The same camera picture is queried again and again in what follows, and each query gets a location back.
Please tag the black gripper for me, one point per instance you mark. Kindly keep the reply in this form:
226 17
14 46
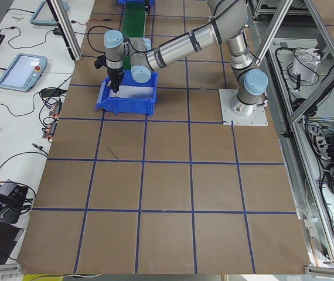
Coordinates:
114 73

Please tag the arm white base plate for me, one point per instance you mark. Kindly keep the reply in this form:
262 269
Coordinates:
237 114

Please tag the teach pendant tablet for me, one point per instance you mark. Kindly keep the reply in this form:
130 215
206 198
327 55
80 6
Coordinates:
43 16
23 73

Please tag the blue plastic bin with foam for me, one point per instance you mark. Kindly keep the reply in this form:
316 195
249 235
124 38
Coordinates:
134 98

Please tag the far teach pendant tablet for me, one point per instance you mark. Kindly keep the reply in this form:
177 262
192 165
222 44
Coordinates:
43 16

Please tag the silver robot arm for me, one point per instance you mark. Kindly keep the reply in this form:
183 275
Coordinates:
226 25

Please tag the near teach pendant tablet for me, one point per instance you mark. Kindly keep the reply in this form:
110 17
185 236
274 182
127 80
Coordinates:
23 73

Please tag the white paper bag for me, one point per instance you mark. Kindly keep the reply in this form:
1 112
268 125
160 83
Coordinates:
305 64

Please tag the green conveyor belt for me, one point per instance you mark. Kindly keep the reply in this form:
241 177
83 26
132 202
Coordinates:
133 22

